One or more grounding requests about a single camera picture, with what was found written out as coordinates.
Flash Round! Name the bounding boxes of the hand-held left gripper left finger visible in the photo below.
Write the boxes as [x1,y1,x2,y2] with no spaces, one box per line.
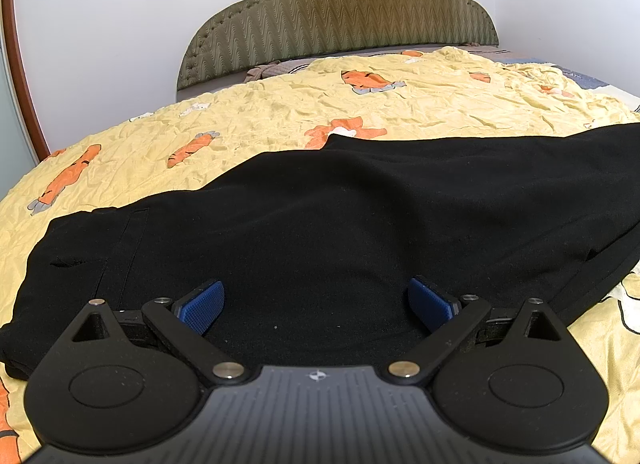
[66,279,252,386]

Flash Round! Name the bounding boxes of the beige crumpled cloth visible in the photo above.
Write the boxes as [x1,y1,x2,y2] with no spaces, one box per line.
[244,62,281,82]

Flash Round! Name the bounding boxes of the green quilted headboard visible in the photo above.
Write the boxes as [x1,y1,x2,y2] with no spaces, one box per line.
[176,0,500,91]

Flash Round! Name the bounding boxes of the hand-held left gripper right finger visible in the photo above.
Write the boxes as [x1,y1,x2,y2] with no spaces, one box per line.
[388,275,568,386]

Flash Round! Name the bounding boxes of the yellow carrot print bed sheet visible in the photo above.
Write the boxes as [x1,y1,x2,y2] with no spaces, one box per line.
[0,46,640,462]

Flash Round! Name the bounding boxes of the black pants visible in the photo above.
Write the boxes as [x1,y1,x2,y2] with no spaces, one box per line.
[0,122,640,383]

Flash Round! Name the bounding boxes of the brown wooden door frame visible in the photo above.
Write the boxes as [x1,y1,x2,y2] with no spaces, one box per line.
[0,0,51,163]

